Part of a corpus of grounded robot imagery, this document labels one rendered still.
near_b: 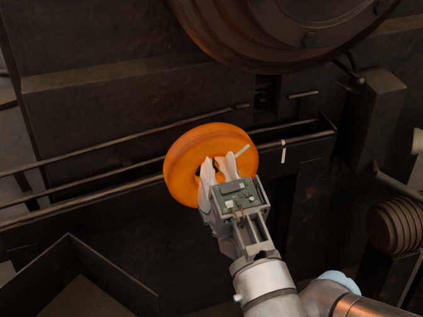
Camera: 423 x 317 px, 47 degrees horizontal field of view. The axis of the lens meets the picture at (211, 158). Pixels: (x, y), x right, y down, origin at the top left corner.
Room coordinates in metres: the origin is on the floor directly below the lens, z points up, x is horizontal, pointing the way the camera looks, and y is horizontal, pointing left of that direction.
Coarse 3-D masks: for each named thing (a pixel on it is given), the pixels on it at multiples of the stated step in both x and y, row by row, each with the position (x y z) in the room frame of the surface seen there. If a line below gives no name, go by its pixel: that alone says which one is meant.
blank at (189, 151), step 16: (208, 128) 0.58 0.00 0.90; (224, 128) 0.58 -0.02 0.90; (240, 128) 0.61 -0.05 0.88; (176, 144) 0.57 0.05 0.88; (192, 144) 0.55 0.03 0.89; (208, 144) 0.56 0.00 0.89; (224, 144) 0.57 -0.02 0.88; (240, 144) 0.58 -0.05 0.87; (176, 160) 0.54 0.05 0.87; (192, 160) 0.55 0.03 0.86; (240, 160) 0.58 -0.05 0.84; (256, 160) 0.58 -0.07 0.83; (176, 176) 0.54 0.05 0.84; (192, 176) 0.55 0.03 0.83; (176, 192) 0.54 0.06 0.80; (192, 192) 0.55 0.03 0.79
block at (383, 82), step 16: (352, 80) 0.91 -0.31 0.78; (368, 80) 0.88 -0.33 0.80; (384, 80) 0.87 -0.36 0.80; (352, 96) 0.90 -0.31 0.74; (368, 96) 0.85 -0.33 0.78; (384, 96) 0.83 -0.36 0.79; (400, 96) 0.84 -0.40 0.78; (352, 112) 0.88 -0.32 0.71; (368, 112) 0.84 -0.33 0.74; (384, 112) 0.83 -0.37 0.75; (352, 128) 0.87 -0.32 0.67; (368, 128) 0.83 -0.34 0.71; (384, 128) 0.84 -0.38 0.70; (352, 144) 0.86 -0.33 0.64; (368, 144) 0.83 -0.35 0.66; (384, 144) 0.84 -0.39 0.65; (352, 160) 0.84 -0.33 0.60; (368, 160) 0.83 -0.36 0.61; (384, 160) 0.85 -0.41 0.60
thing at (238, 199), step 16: (256, 176) 0.49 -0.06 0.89; (208, 192) 0.47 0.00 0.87; (224, 192) 0.46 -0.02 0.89; (240, 192) 0.46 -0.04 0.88; (256, 192) 0.46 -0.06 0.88; (224, 208) 0.44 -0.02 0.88; (240, 208) 0.43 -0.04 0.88; (256, 208) 0.44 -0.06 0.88; (224, 224) 0.43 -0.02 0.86; (240, 224) 0.43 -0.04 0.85; (256, 224) 0.43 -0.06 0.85; (224, 240) 0.44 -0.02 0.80; (240, 240) 0.40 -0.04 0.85; (256, 240) 0.39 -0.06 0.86; (240, 256) 0.41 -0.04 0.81; (256, 256) 0.41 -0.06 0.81; (272, 256) 0.39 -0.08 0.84
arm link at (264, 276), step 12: (252, 264) 0.38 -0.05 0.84; (264, 264) 0.37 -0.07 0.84; (276, 264) 0.37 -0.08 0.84; (240, 276) 0.36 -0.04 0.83; (252, 276) 0.36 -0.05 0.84; (264, 276) 0.36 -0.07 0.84; (276, 276) 0.36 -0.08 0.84; (288, 276) 0.36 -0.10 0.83; (240, 288) 0.35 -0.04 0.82; (252, 288) 0.34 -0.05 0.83; (264, 288) 0.34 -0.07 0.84; (276, 288) 0.34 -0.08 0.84; (288, 288) 0.37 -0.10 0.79; (240, 300) 0.35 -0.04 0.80; (252, 300) 0.37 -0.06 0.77
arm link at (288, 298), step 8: (264, 296) 0.33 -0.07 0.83; (272, 296) 0.33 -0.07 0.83; (280, 296) 0.33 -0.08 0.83; (288, 296) 0.33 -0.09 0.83; (296, 296) 0.34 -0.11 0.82; (248, 304) 0.33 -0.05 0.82; (256, 304) 0.33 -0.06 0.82; (264, 304) 0.32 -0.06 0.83; (272, 304) 0.32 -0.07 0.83; (280, 304) 0.32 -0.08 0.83; (288, 304) 0.32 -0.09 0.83; (296, 304) 0.33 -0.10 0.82; (248, 312) 0.32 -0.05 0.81; (256, 312) 0.32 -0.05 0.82; (264, 312) 0.31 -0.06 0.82; (272, 312) 0.31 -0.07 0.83; (280, 312) 0.31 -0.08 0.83; (288, 312) 0.31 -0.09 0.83; (296, 312) 0.32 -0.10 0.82; (304, 312) 0.32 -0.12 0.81
